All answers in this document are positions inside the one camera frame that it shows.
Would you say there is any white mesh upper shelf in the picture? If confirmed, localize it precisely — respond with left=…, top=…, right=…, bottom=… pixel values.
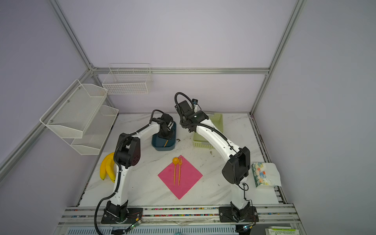
left=40, top=80, right=108, bottom=139

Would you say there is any white mesh shelf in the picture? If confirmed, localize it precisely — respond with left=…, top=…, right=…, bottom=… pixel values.
left=70, top=105, right=118, bottom=155
left=40, top=80, right=108, bottom=139

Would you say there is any pink paper napkin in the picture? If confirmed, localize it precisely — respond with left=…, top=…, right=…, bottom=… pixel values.
left=158, top=155, right=203, bottom=200

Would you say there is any orange plastic fork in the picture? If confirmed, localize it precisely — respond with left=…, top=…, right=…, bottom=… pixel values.
left=178, top=156, right=183, bottom=186

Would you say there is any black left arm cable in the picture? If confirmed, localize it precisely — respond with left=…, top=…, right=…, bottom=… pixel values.
left=93, top=109, right=165, bottom=235

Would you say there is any white mesh lower shelf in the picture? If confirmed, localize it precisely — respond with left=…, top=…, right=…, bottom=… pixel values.
left=70, top=105, right=118, bottom=155

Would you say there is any yellow banana bunch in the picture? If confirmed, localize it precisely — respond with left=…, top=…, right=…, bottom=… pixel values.
left=99, top=153, right=116, bottom=183

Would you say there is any white wire wall basket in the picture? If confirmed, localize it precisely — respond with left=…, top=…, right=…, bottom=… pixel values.
left=102, top=63, right=153, bottom=95

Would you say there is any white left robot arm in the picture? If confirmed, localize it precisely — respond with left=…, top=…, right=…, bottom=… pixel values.
left=104, top=113, right=176, bottom=221

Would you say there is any yellow plastic spoon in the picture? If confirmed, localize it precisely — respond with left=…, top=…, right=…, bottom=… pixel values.
left=172, top=157, right=179, bottom=186

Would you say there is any colourful tissue pack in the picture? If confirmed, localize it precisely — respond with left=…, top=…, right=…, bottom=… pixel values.
left=251, top=162, right=282, bottom=189

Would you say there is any dark teal plastic bin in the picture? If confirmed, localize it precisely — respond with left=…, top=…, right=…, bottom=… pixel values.
left=151, top=121, right=177, bottom=151

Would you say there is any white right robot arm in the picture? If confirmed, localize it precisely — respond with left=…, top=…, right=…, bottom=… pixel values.
left=175, top=100, right=253, bottom=222

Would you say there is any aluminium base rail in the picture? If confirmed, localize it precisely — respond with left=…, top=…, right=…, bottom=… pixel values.
left=54, top=204, right=306, bottom=235

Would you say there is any aluminium frame post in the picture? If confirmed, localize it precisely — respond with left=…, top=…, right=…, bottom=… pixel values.
left=250, top=0, right=306, bottom=116

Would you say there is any light green perforated basket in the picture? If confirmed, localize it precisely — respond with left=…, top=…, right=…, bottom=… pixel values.
left=192, top=113, right=224, bottom=150

